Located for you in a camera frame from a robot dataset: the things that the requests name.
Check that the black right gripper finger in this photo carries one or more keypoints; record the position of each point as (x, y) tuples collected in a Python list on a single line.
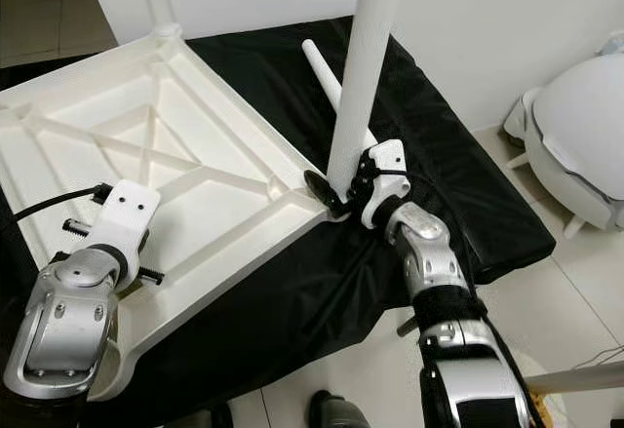
[(324, 192)]

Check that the white plastic children table top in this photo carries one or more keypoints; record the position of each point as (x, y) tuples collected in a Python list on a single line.
[(175, 136)]

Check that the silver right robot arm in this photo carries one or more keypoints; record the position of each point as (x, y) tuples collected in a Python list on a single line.
[(429, 248)]

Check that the black-legged table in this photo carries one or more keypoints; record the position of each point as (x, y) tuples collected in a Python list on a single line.
[(407, 327)]

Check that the grey robot right foot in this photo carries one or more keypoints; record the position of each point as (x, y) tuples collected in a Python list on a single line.
[(331, 410)]

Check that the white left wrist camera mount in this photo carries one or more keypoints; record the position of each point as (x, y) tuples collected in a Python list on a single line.
[(129, 209)]

